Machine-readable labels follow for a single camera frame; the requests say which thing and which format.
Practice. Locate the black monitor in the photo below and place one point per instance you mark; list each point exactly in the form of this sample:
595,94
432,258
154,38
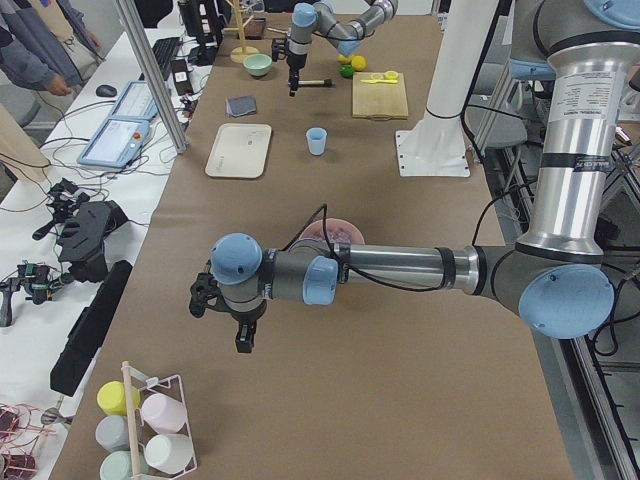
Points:
201,20

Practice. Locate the aluminium frame post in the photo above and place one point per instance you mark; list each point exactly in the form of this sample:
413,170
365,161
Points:
132,24

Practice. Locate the yellow cup in rack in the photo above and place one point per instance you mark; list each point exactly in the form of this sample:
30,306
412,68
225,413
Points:
111,398

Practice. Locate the mint green bowl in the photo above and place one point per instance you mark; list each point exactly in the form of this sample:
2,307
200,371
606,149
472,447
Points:
257,65

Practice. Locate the black keyboard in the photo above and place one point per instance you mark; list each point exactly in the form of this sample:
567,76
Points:
165,50

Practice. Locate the pale green cup in rack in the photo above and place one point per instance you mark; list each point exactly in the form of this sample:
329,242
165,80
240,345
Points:
116,466

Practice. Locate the teach pendant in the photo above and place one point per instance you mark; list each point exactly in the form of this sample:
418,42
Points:
135,101
115,144

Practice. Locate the light blue plastic cup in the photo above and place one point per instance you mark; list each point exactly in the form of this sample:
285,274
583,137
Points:
316,140

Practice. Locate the steel ice scoop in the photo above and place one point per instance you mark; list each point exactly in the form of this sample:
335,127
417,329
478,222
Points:
280,31

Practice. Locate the standing person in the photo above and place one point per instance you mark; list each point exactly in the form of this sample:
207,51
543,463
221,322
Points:
46,46

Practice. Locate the black computer mouse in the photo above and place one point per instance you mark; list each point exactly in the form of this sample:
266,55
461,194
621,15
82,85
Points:
106,91

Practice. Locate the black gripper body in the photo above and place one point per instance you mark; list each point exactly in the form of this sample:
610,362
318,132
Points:
245,315
295,62

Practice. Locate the wooden cup tree stand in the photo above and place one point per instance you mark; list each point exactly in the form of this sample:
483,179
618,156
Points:
239,54

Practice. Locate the black speaker bar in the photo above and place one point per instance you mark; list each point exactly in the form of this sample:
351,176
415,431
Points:
89,332

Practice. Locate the yellow lemon near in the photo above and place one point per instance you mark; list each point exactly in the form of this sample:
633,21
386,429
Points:
358,63

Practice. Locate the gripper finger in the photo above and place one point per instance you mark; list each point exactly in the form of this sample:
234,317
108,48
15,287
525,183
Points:
245,337

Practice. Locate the cream rabbit serving tray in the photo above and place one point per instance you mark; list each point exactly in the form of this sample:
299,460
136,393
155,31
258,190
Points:
239,151

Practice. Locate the teach pendant lower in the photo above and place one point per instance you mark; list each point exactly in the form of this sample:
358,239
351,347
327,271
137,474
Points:
115,144

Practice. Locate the teach pendant upper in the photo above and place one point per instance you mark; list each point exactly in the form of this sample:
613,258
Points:
135,101

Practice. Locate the pink bowl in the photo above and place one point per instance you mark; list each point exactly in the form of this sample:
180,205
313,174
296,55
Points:
332,222

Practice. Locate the grey cup in rack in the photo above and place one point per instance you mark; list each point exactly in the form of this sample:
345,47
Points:
112,433

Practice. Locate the white cup in rack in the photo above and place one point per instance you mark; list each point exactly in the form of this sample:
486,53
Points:
169,453

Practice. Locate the white cup rack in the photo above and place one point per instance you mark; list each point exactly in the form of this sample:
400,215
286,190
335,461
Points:
138,387

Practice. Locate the pink cup in rack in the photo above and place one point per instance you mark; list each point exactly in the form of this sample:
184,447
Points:
163,414

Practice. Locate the green lime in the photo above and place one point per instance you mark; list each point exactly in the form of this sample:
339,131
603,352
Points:
346,71

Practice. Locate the wooden cutting board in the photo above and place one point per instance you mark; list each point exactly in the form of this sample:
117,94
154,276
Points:
378,101

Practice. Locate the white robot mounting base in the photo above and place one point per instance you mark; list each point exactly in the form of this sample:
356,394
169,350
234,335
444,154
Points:
435,146

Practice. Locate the clear ice cubes pile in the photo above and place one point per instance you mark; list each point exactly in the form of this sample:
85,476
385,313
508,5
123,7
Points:
334,234

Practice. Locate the grey folded cloth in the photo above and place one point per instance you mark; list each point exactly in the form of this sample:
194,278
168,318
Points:
241,106

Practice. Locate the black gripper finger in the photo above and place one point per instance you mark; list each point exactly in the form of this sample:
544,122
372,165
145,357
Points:
293,82

